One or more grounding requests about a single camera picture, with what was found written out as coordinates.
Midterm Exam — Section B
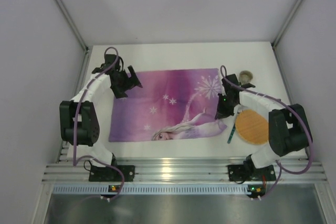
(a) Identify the fork with teal handle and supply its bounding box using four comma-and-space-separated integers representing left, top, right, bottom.
227, 105, 244, 144

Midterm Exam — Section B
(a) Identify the woven wicker plate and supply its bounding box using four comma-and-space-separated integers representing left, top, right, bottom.
235, 110, 269, 145

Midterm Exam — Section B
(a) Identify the purple Frozen placemat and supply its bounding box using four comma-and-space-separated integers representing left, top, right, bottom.
109, 68, 227, 143

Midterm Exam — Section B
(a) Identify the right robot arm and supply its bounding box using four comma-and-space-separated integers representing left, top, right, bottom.
215, 74, 312, 169

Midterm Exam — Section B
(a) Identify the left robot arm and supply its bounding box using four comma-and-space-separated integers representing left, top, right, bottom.
59, 53, 142, 167

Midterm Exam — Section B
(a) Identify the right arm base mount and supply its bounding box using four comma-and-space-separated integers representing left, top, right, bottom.
227, 164, 276, 184

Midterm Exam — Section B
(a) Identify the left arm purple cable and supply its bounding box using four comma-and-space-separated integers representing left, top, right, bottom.
72, 46, 125, 204

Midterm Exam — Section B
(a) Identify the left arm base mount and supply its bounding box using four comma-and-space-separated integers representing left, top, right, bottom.
88, 165, 135, 182

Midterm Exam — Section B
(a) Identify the aluminium rail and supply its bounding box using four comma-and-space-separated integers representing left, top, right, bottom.
42, 151, 327, 184

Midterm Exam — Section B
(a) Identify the slotted cable duct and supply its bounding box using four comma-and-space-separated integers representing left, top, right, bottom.
52, 185, 268, 195

